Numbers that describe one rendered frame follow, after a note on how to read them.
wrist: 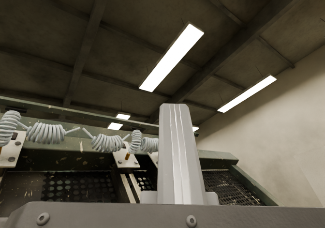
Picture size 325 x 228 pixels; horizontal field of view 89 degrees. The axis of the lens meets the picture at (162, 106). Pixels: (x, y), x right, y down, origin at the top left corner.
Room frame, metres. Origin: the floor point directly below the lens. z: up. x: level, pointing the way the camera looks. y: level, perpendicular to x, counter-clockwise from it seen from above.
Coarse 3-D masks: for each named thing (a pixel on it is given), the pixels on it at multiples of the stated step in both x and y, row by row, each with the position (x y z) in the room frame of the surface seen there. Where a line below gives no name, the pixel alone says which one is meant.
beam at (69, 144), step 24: (24, 144) 0.50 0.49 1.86; (48, 144) 0.55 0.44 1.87; (72, 144) 0.61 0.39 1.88; (96, 144) 0.68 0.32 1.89; (24, 168) 0.56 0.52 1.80; (48, 168) 0.61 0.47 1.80; (72, 168) 0.66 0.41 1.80; (96, 168) 0.73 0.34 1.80; (144, 168) 0.89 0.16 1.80; (216, 168) 1.32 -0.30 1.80
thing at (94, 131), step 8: (24, 120) 0.79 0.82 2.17; (32, 120) 0.81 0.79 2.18; (40, 120) 0.84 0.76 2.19; (48, 120) 0.87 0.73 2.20; (16, 128) 0.77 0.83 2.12; (40, 128) 0.85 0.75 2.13; (64, 128) 0.93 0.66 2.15; (72, 128) 0.96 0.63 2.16; (80, 128) 1.00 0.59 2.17; (88, 128) 1.03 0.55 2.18; (96, 128) 1.07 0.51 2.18; (104, 128) 1.11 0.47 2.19; (72, 136) 0.97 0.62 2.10; (80, 136) 1.00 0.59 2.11; (88, 136) 1.03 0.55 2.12; (96, 136) 1.07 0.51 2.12; (120, 136) 1.20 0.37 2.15; (144, 136) 1.35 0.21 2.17; (152, 136) 1.41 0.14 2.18
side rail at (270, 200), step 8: (232, 168) 1.41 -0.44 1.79; (240, 168) 1.44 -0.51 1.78; (240, 176) 1.38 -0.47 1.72; (248, 176) 1.39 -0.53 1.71; (248, 184) 1.35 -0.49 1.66; (256, 184) 1.34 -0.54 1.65; (256, 192) 1.33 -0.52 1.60; (264, 192) 1.30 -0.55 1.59; (264, 200) 1.31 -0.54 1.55; (272, 200) 1.27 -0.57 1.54
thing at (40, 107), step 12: (0, 96) 0.35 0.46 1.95; (36, 108) 0.41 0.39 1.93; (48, 108) 0.43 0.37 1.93; (60, 108) 0.45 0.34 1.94; (96, 120) 0.54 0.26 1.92; (108, 120) 0.57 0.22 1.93; (120, 120) 0.59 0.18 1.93; (36, 132) 0.42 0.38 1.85; (48, 132) 0.47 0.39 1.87; (60, 132) 0.49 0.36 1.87; (108, 144) 0.62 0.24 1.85; (120, 144) 0.60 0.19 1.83; (144, 144) 0.73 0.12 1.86; (156, 144) 0.72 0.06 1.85
